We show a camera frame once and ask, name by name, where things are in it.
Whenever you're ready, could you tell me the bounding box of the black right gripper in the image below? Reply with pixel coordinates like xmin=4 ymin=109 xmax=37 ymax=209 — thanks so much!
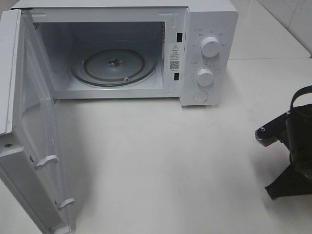
xmin=265 ymin=104 xmax=312 ymax=200

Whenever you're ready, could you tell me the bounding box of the white microwave door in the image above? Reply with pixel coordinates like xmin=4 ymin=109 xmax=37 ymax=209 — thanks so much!
xmin=0 ymin=9 xmax=75 ymax=234

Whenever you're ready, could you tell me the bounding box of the upper white power knob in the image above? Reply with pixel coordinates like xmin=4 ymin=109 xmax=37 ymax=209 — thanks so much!
xmin=199 ymin=35 xmax=220 ymax=58

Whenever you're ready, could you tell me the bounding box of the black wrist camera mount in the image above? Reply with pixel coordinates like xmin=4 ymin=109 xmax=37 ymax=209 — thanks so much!
xmin=255 ymin=113 xmax=290 ymax=150

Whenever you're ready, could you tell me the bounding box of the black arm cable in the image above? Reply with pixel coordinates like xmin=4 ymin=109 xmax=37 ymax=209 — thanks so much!
xmin=289 ymin=85 xmax=312 ymax=115

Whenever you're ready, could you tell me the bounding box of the white microwave oven body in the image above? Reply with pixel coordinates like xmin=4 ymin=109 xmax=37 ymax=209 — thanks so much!
xmin=10 ymin=0 xmax=238 ymax=106

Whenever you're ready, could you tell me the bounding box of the white timer knob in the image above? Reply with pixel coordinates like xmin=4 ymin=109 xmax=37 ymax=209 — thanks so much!
xmin=196 ymin=68 xmax=215 ymax=86

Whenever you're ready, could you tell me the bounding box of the round door release button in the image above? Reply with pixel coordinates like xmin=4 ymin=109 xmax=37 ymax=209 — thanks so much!
xmin=193 ymin=91 xmax=209 ymax=102

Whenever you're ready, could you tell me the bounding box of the glass microwave turntable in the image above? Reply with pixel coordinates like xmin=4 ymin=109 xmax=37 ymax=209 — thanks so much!
xmin=70 ymin=40 xmax=162 ymax=87

